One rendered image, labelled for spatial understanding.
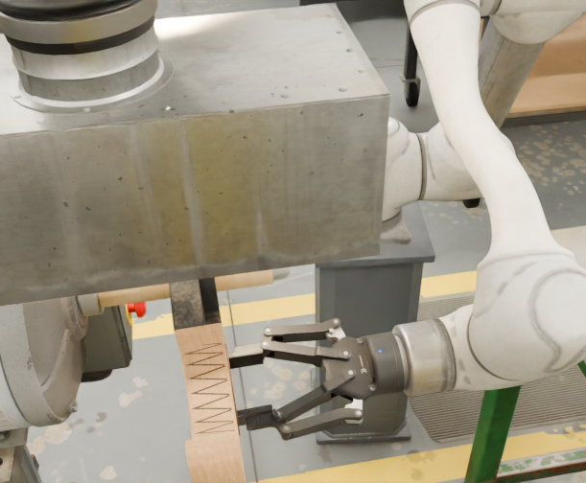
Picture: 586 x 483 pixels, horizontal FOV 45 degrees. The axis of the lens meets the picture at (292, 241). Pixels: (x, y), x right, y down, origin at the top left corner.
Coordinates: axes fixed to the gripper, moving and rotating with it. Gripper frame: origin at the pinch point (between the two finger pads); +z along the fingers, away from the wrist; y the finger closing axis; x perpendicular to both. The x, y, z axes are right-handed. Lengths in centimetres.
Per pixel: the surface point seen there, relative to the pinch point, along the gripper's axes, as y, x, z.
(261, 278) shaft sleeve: 4.3, 16.9, -4.4
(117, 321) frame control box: 18.1, -10.8, 15.2
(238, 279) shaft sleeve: 4.4, 17.1, -1.9
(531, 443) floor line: 22, -119, -83
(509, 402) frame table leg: 15, -63, -58
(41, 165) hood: -2.4, 44.9, 10.5
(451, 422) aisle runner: 33, -122, -62
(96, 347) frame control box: 16.8, -15.0, 19.1
